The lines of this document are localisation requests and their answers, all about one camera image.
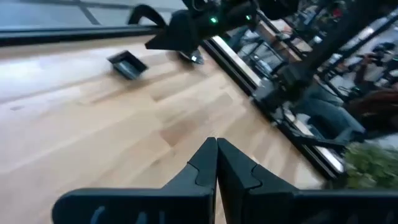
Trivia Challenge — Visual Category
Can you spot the green potted plant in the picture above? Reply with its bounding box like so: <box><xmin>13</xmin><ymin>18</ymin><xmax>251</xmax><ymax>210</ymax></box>
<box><xmin>326</xmin><ymin>141</ymin><xmax>398</xmax><ymax>190</ymax></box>

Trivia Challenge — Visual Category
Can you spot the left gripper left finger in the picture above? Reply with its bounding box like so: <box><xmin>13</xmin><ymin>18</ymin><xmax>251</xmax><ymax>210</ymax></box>
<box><xmin>52</xmin><ymin>137</ymin><xmax>218</xmax><ymax>224</ymax></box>

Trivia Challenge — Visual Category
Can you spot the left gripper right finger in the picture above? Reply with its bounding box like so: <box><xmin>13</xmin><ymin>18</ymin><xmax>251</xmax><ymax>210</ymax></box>
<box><xmin>217</xmin><ymin>138</ymin><xmax>398</xmax><ymax>224</ymax></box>

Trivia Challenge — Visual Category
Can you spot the small black square mini plate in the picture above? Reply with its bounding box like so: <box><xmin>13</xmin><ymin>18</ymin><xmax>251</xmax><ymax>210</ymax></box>
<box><xmin>106</xmin><ymin>49</ymin><xmax>149</xmax><ymax>81</ymax></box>

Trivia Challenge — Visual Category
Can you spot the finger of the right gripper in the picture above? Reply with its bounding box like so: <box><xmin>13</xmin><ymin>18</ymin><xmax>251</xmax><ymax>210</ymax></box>
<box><xmin>145</xmin><ymin>11</ymin><xmax>190</xmax><ymax>48</ymax></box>
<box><xmin>145</xmin><ymin>34</ymin><xmax>205</xmax><ymax>65</ymax></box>

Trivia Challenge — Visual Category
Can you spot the person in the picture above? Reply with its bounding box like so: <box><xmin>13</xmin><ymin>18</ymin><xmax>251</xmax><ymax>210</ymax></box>
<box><xmin>292</xmin><ymin>83</ymin><xmax>398</xmax><ymax>147</ymax></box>

